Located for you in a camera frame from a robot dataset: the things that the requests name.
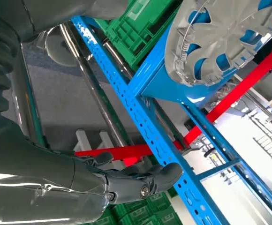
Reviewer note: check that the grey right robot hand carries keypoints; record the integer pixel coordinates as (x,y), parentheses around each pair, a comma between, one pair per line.
(32,186)

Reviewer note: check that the blue metal shelf rack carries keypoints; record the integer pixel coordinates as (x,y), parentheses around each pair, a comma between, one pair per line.
(147,124)

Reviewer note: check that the red barrier belt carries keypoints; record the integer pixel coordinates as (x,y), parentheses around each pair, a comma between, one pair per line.
(140,150)
(244,84)
(84,153)

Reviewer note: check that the green plastic crate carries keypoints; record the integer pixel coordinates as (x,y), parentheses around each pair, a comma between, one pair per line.
(136,28)

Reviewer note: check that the white frame workbench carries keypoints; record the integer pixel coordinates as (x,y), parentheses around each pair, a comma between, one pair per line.
(82,139)

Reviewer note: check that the chrome stanchion post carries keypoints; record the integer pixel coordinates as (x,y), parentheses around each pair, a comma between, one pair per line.
(92,84)
(26,93)

